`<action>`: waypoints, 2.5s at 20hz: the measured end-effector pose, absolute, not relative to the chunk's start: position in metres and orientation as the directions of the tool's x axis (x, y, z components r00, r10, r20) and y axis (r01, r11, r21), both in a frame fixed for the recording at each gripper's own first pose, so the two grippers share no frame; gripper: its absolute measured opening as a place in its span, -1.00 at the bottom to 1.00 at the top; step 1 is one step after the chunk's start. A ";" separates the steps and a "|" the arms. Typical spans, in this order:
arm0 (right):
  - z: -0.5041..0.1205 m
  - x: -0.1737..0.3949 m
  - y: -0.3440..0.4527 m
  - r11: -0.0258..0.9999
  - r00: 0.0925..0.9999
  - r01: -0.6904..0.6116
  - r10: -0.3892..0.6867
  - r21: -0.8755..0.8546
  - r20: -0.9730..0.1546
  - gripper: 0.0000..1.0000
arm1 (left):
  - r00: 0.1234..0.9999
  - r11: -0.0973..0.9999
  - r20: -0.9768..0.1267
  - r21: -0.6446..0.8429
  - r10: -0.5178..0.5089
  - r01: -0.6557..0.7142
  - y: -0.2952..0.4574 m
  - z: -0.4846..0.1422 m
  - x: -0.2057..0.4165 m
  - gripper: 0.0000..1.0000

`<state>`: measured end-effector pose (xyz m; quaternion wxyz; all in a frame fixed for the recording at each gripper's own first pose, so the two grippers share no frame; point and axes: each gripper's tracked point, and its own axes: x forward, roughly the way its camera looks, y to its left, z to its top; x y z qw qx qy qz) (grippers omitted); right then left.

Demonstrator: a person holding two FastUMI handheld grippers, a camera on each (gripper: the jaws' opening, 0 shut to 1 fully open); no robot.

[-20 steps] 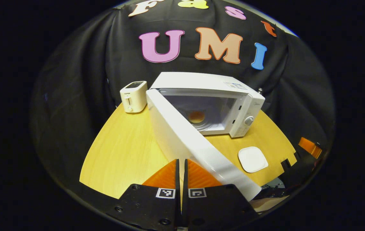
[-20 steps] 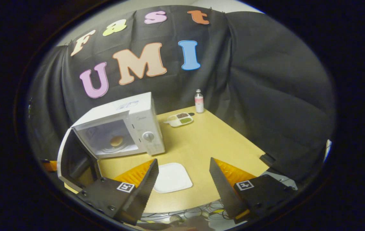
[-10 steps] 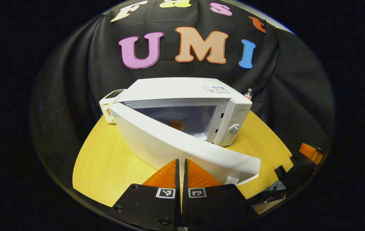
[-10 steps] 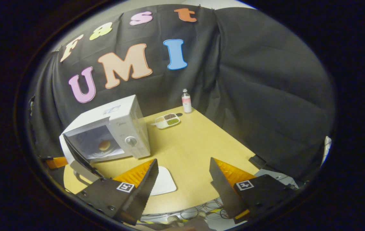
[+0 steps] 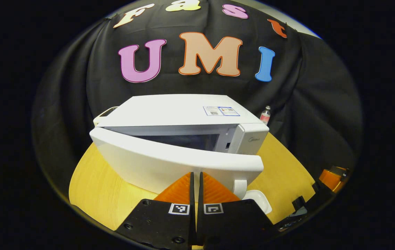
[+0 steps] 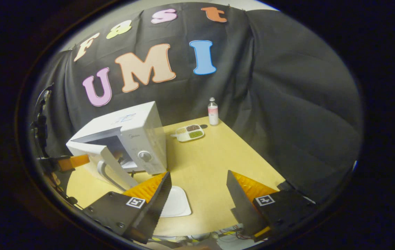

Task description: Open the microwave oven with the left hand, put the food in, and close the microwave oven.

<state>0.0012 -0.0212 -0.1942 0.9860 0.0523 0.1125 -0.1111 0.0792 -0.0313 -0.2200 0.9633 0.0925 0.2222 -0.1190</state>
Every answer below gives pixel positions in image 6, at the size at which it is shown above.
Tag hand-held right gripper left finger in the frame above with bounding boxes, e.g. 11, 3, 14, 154
82, 171, 172, 244

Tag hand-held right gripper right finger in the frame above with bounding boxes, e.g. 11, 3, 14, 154
227, 170, 318, 242

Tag white microwave oven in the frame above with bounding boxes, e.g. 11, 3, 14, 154
66, 101, 167, 191

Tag white rectangular plate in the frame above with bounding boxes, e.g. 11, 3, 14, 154
159, 186, 192, 218

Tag white divided snack tray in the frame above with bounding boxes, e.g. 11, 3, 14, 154
171, 124, 205, 143

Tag small bottle with pink label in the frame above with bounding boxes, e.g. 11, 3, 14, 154
208, 97, 220, 126

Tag black backdrop cloth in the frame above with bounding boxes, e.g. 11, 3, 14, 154
27, 2, 363, 205

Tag black floor cable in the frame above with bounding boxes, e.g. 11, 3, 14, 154
215, 227, 253, 243

